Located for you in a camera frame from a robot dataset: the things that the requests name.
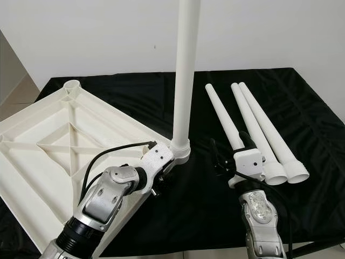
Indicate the white plastic table top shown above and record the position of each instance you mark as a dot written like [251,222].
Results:
[43,140]

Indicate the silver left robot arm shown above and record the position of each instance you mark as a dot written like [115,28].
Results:
[113,197]

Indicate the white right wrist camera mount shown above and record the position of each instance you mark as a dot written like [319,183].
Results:
[250,159]

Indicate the white plastic table leg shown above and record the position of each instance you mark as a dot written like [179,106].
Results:
[185,70]
[245,108]
[221,113]
[269,127]

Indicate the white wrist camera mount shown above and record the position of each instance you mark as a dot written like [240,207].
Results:
[250,159]
[159,159]

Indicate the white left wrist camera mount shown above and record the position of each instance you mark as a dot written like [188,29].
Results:
[159,159]

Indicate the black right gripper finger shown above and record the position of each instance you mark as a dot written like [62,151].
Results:
[216,154]
[249,141]

